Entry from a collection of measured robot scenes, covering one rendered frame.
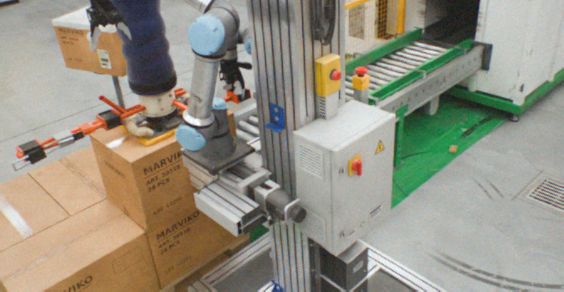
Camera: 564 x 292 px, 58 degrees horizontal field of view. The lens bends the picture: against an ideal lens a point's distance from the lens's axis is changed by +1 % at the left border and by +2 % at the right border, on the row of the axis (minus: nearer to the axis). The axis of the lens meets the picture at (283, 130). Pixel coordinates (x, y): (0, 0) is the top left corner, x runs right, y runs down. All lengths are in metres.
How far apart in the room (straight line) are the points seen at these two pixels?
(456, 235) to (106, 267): 2.00
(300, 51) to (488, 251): 1.92
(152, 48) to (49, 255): 1.06
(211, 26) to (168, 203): 1.16
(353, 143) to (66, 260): 1.45
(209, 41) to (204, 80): 0.16
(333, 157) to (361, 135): 0.14
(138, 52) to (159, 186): 0.64
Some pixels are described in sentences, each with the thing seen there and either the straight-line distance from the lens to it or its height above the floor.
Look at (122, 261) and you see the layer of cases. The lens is 2.59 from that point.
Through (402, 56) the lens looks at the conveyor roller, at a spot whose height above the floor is 0.53.
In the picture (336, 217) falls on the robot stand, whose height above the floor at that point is 0.95.
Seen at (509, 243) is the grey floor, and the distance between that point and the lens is 3.32.
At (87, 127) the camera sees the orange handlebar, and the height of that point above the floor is 1.09.
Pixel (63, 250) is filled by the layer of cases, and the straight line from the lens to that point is 2.63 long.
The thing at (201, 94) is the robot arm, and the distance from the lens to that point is 1.79.
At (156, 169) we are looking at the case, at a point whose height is 0.84.
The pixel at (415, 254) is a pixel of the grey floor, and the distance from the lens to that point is 3.12.
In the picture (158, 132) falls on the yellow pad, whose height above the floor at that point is 0.97.
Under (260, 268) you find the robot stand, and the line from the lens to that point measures 2.74.
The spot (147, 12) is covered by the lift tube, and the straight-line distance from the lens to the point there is 2.31.
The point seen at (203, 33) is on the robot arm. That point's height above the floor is 1.62.
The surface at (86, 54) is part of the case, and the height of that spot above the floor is 0.77.
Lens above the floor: 2.14
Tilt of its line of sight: 30 degrees down
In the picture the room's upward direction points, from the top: 4 degrees counter-clockwise
